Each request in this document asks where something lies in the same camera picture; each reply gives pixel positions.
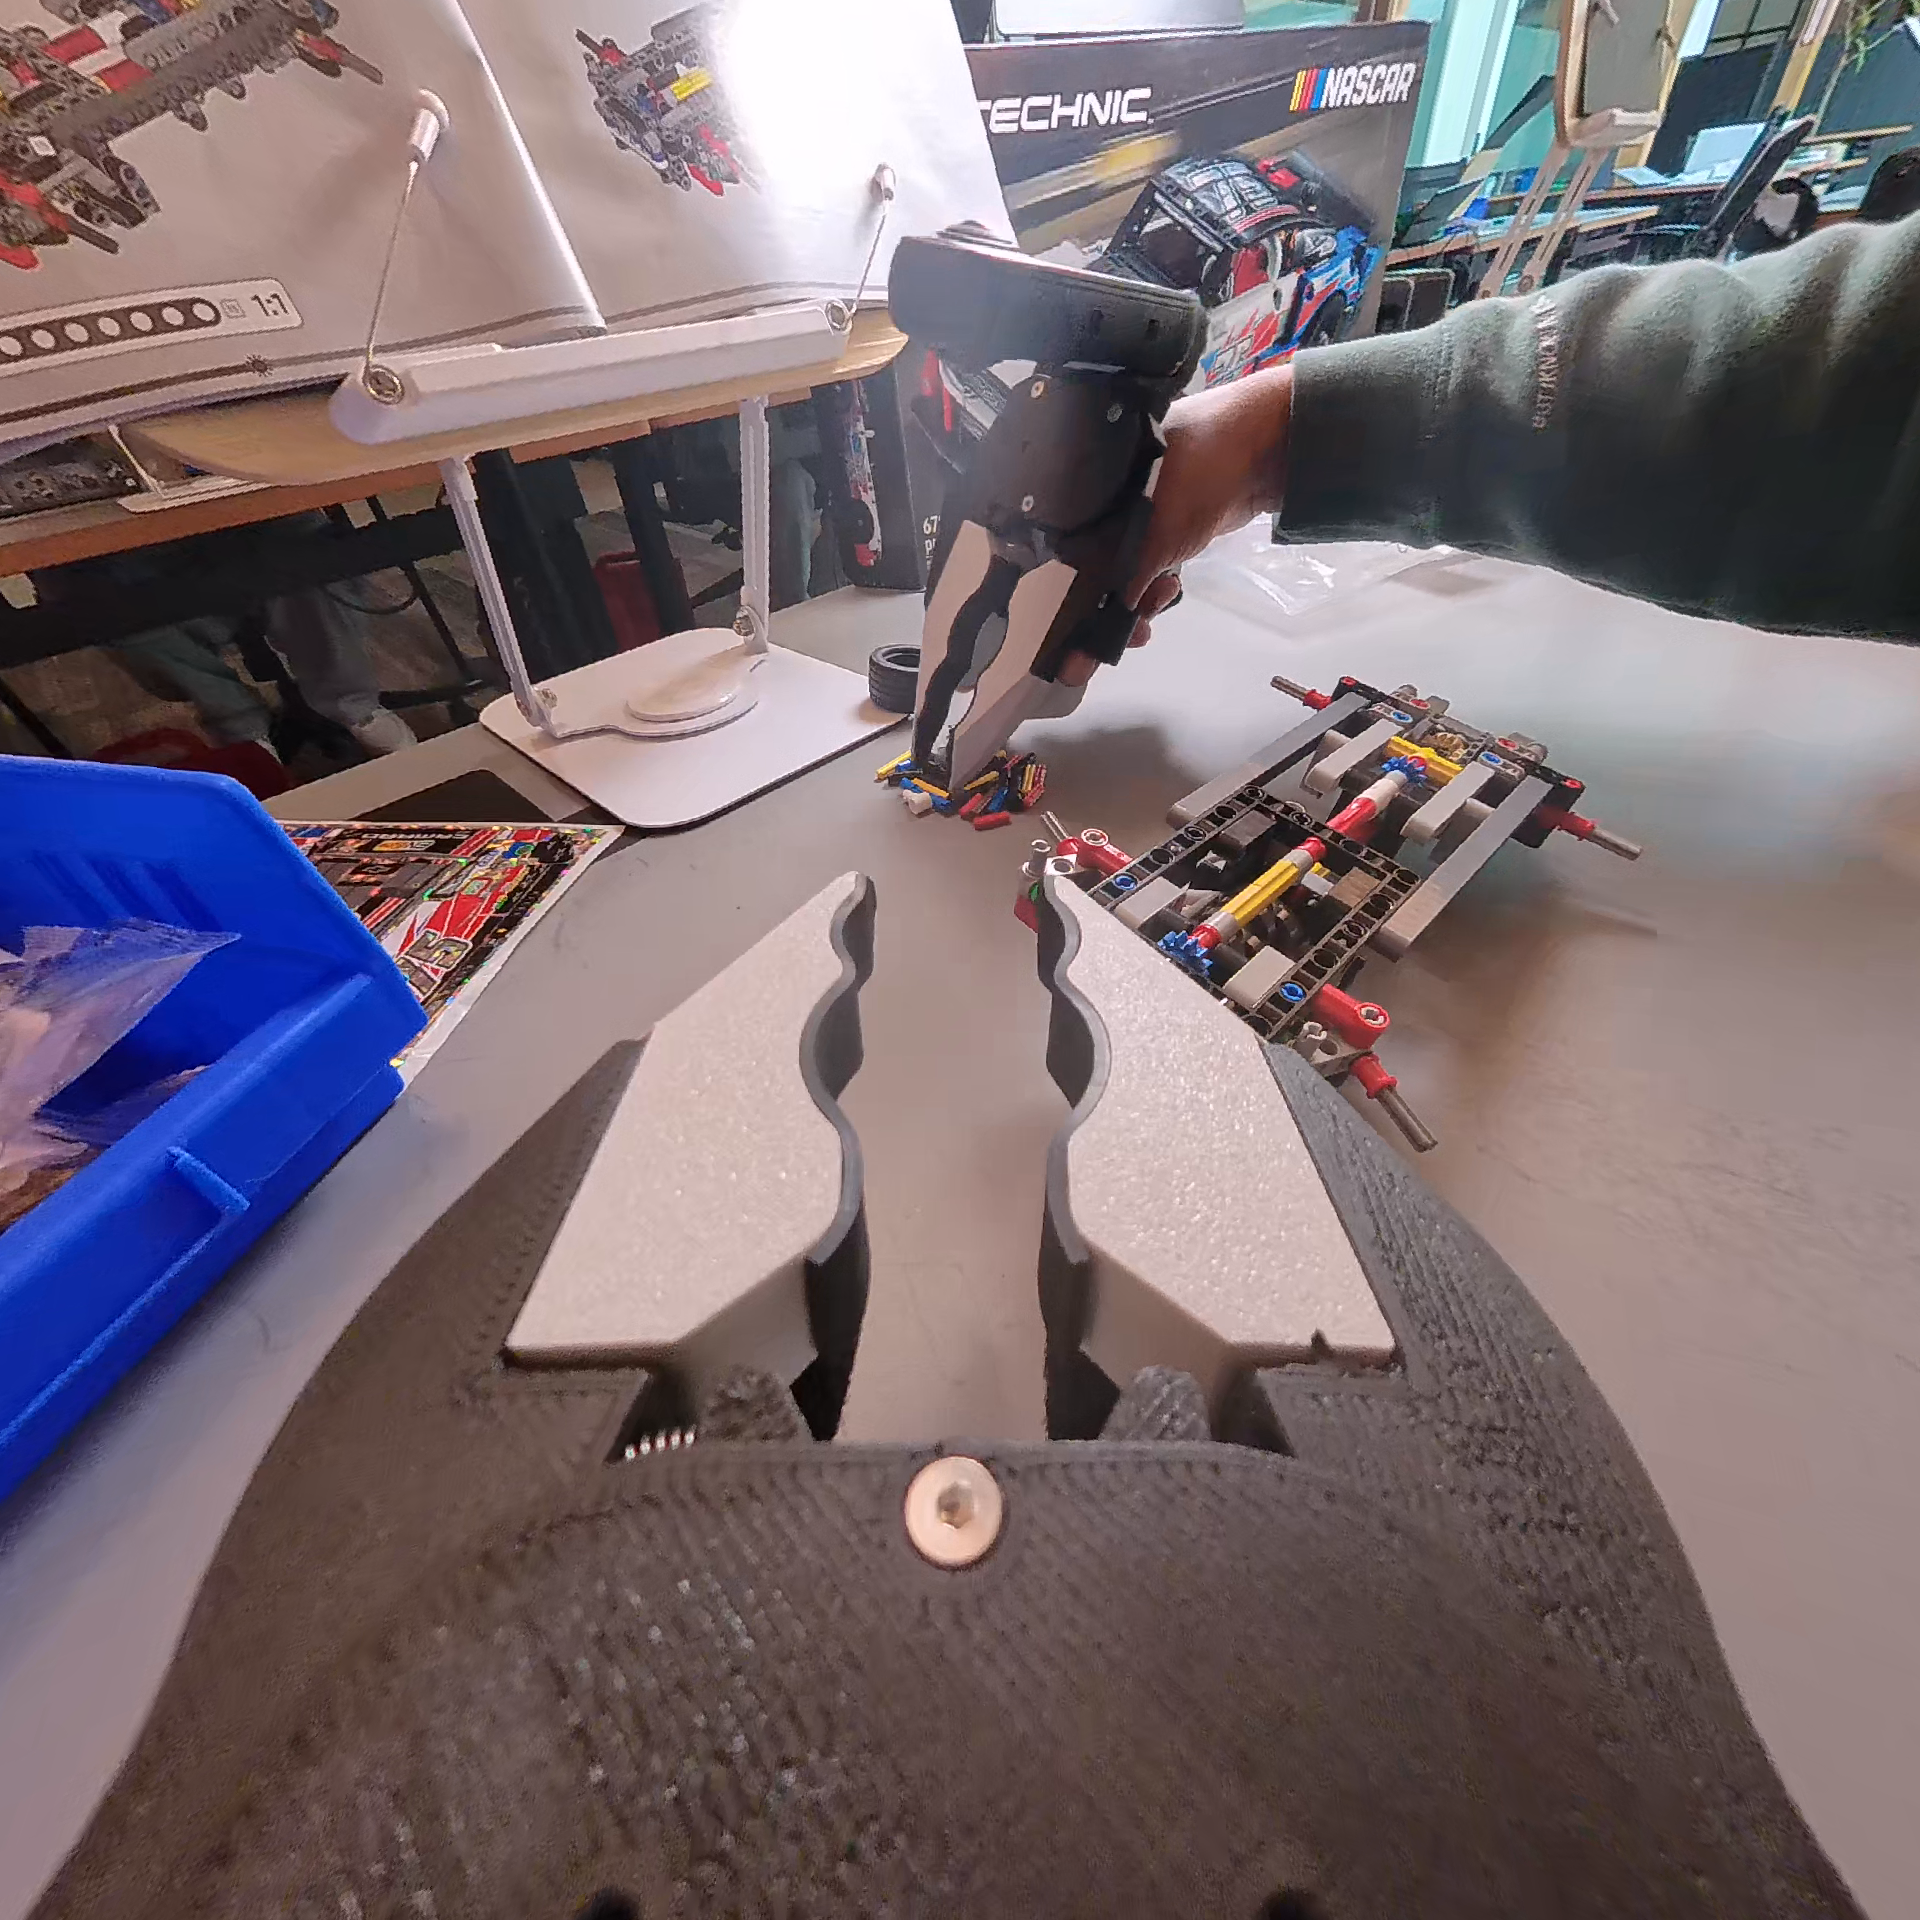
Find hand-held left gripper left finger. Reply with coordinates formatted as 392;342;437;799
503;869;880;1442

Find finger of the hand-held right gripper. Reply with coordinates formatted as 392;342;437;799
943;554;1091;789
909;516;1007;767

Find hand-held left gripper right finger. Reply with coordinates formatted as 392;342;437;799
1034;874;1400;1442

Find pile of small lego pieces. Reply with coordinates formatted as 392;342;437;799
876;742;1052;831

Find person's right forearm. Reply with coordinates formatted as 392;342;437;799
1273;210;1920;647

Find black lego set box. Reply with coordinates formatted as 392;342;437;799
863;17;1435;593

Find lego car chassis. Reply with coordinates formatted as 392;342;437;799
1017;673;1645;1153

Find clear bags of lego parts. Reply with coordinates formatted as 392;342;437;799
0;917;243;1187

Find lego instruction booklet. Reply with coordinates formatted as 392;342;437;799
0;0;1021;451

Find person's right hand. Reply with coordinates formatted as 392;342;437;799
1116;359;1300;650

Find empty clear plastic bag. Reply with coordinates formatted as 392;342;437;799
1196;532;1447;625

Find white and wooden book stand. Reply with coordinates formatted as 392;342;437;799
120;90;919;831

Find colourful sticker sheet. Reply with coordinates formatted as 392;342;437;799
276;815;624;1074

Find black flat pad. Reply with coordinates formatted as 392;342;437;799
336;767;551;824

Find blue plastic bin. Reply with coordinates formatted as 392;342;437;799
0;754;430;1501

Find wooden chair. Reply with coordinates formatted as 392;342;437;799
1476;0;1671;310

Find red low object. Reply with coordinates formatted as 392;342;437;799
91;729;294;799

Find wooden table with black legs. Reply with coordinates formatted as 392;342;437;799
0;382;902;707

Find black office chair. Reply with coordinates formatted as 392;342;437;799
1650;111;1824;260

